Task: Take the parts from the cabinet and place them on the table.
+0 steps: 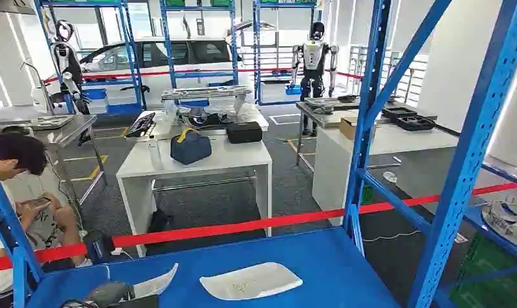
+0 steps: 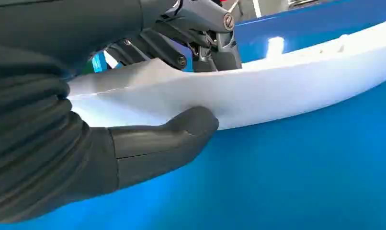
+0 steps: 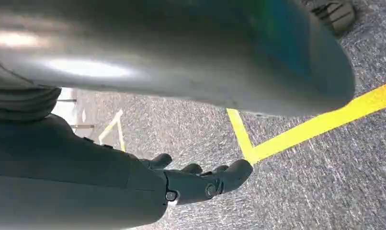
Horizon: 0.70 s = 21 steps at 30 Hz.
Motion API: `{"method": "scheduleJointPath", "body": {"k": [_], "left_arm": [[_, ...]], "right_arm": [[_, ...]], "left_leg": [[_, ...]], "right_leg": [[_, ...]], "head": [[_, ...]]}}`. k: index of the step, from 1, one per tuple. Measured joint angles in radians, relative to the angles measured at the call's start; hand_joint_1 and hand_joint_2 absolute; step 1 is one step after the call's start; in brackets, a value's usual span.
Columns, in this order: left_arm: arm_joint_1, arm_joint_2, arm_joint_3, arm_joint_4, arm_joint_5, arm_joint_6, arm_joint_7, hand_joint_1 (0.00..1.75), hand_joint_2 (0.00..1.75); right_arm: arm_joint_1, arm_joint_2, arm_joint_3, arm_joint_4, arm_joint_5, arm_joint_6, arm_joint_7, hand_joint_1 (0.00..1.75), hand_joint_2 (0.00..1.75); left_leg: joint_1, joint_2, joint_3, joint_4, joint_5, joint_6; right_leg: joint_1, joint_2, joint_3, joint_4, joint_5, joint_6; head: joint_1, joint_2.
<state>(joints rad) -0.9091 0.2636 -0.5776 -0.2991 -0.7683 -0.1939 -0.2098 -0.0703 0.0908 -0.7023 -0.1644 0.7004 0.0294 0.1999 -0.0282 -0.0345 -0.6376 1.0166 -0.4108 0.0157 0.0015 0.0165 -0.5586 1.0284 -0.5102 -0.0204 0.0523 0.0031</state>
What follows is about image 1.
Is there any silver and black humanoid robot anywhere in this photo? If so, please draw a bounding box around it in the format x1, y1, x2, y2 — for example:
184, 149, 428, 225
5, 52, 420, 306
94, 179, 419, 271
289, 21, 341, 138

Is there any grey metal tray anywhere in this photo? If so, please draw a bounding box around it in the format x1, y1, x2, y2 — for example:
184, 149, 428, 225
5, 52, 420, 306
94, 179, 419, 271
24, 115, 75, 131

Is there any black slotted tray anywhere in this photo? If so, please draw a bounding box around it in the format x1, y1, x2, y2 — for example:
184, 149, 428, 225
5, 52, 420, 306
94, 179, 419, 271
124, 112, 157, 139

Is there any cardboard box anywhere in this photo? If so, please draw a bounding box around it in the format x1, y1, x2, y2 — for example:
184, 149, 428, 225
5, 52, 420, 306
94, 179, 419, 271
339, 116, 377, 142

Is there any blue storage rack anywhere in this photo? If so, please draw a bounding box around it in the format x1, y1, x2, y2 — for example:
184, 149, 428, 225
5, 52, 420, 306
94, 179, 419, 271
33, 0, 148, 116
251, 0, 319, 107
158, 0, 241, 108

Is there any silver metal car part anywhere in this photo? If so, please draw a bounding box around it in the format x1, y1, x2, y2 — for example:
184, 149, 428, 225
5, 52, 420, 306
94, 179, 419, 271
481, 197, 517, 252

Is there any green plastic crate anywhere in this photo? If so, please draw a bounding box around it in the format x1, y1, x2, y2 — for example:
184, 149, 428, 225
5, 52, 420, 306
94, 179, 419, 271
448, 232, 517, 308

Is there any blue steel shelf rack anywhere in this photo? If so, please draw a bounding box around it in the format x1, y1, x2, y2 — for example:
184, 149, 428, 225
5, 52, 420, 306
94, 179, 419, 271
0, 0, 517, 308

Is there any person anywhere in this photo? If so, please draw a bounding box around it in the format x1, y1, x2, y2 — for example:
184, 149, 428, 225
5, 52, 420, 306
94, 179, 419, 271
0, 132, 94, 304

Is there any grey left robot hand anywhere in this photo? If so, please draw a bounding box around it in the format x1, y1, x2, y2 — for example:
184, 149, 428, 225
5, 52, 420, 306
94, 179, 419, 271
85, 282, 160, 308

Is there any blue bag with yellow handle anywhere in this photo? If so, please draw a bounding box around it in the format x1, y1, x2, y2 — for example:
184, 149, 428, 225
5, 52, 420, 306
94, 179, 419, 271
170, 128, 213, 166

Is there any steel bench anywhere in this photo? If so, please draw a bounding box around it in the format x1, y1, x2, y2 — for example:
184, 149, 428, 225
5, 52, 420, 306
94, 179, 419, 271
0, 114, 109, 206

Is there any steel table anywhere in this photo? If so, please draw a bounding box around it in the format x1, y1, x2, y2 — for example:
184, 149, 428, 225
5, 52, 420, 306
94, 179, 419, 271
295, 96, 439, 172

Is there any narrow curved white plastic panel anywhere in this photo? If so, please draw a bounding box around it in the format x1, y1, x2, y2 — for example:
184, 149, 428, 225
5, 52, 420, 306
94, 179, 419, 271
130, 262, 180, 299

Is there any black barrier tape post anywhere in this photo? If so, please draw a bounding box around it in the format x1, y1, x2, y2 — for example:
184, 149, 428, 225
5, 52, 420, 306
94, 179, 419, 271
83, 231, 115, 265

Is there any grey metal parts pile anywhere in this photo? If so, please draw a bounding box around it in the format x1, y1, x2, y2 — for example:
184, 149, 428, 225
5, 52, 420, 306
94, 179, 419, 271
302, 96, 362, 116

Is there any white cable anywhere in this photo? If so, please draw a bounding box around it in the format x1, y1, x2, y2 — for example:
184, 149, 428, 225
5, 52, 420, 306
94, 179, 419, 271
362, 228, 421, 244

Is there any red barrier tape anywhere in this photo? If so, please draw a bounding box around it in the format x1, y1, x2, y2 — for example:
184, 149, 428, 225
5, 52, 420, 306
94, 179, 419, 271
0, 182, 517, 274
43, 67, 364, 85

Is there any black case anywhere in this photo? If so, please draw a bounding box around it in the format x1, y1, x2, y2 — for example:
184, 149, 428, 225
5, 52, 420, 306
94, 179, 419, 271
226, 121, 264, 145

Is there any wide white plastic panel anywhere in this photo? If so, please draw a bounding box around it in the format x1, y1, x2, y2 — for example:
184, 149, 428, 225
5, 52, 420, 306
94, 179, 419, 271
199, 262, 304, 302

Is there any metal fixture with car part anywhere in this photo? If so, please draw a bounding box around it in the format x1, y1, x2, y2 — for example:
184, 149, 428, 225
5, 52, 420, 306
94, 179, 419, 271
160, 84, 253, 128

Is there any smartphone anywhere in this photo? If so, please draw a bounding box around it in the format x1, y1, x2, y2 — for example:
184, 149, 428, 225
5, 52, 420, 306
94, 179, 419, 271
26, 196, 54, 210

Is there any white and black humanoid robot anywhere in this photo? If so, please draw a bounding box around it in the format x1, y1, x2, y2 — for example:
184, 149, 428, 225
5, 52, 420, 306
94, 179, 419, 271
49, 19, 92, 116

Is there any black plastic tray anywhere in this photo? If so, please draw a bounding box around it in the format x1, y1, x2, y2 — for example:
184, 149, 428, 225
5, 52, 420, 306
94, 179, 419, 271
381, 107, 418, 121
396, 115, 436, 132

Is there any white car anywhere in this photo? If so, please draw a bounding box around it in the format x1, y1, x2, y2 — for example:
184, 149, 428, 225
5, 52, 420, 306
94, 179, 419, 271
77, 36, 260, 108

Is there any black bag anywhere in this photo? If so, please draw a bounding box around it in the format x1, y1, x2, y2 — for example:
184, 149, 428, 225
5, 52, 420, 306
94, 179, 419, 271
147, 209, 173, 234

